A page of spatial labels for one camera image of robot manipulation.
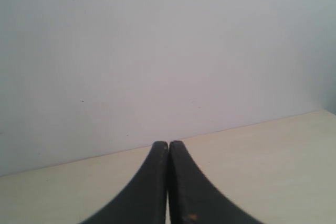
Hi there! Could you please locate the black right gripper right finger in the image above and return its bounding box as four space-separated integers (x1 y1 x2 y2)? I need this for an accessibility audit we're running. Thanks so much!
167 141 256 224

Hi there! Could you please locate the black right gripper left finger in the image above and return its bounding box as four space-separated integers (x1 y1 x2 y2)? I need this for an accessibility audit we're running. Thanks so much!
83 141 168 224

